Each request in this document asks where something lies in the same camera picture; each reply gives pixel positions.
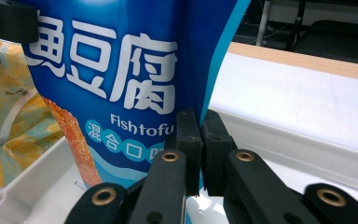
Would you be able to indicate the black metal stand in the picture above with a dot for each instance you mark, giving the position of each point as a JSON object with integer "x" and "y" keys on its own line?
{"x": 296, "y": 25}

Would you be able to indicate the white plastic tray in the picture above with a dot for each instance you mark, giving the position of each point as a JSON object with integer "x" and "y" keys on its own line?
{"x": 43, "y": 196}

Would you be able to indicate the white table leg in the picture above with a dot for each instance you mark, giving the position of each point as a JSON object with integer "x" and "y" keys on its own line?
{"x": 263, "y": 21}

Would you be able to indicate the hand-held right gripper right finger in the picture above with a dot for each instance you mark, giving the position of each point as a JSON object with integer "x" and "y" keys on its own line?
{"x": 216, "y": 140}

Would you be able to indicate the yellow patterned plastic bag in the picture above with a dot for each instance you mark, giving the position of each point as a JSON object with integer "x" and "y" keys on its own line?
{"x": 6, "y": 109}

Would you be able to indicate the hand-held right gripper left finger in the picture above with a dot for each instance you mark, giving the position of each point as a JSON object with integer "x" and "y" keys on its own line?
{"x": 190, "y": 137}

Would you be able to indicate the blue snack packet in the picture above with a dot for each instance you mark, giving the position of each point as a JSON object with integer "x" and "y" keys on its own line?
{"x": 105, "y": 77}

